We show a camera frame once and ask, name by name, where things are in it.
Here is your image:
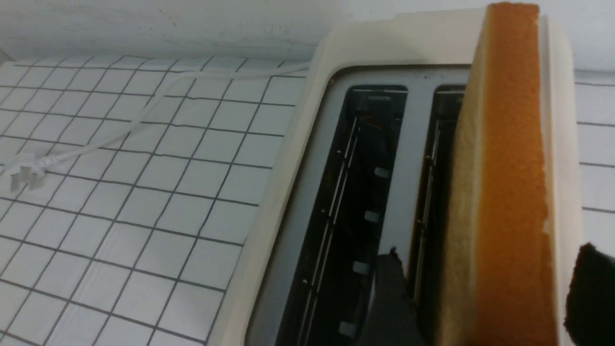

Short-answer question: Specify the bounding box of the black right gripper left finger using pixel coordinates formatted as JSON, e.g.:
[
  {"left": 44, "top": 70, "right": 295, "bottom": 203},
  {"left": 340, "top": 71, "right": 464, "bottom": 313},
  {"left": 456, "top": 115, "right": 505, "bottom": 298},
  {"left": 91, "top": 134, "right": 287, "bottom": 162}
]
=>
[{"left": 366, "top": 247, "right": 425, "bottom": 346}]

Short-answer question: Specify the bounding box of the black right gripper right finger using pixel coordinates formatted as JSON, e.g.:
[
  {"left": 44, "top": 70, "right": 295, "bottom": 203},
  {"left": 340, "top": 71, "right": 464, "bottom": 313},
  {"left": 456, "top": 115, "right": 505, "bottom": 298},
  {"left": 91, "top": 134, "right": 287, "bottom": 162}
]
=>
[{"left": 563, "top": 243, "right": 615, "bottom": 346}]

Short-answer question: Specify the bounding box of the toast slice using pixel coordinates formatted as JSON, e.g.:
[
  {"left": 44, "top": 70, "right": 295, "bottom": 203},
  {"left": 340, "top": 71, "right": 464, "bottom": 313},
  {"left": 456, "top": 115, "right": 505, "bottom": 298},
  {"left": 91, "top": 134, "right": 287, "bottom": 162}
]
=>
[{"left": 433, "top": 2, "right": 558, "bottom": 346}]

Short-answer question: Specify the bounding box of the cream white toaster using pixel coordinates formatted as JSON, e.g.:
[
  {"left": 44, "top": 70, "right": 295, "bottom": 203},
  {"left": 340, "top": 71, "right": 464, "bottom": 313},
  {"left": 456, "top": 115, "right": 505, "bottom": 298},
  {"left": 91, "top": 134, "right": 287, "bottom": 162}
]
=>
[{"left": 206, "top": 6, "right": 583, "bottom": 346}]

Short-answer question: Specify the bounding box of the white checkered tablecloth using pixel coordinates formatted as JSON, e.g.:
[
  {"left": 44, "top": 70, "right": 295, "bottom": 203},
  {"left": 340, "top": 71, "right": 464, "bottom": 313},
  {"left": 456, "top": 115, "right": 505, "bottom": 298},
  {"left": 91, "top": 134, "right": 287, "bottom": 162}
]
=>
[{"left": 0, "top": 55, "right": 615, "bottom": 346}]

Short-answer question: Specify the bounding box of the white power cord with plug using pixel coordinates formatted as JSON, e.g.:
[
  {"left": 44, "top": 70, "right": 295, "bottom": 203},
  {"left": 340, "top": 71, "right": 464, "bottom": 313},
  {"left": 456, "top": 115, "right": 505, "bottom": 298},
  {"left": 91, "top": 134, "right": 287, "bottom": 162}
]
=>
[{"left": 0, "top": 62, "right": 312, "bottom": 192}]

